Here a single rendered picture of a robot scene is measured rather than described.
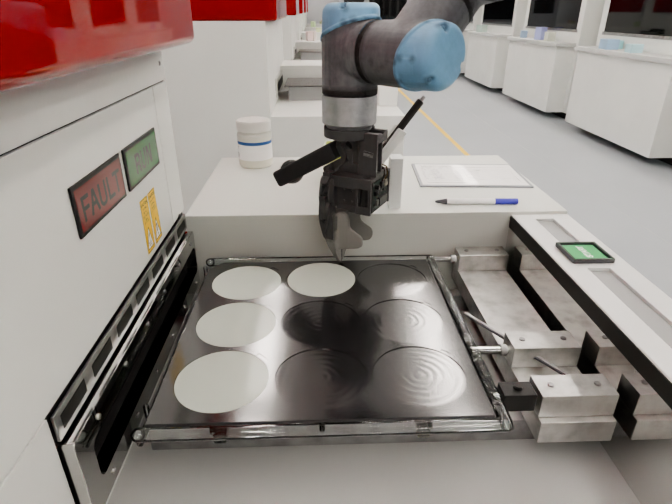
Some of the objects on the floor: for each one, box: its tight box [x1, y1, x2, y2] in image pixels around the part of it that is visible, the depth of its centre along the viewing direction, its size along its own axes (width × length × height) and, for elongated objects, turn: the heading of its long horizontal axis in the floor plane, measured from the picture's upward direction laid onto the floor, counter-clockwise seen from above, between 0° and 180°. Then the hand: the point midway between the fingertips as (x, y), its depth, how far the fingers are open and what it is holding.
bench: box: [502, 0, 605, 119], centre depth 673 cm, size 108×180×200 cm, turn 2°
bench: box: [465, 0, 528, 91], centre depth 871 cm, size 108×180×200 cm, turn 2°
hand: (335, 252), depth 79 cm, fingers closed
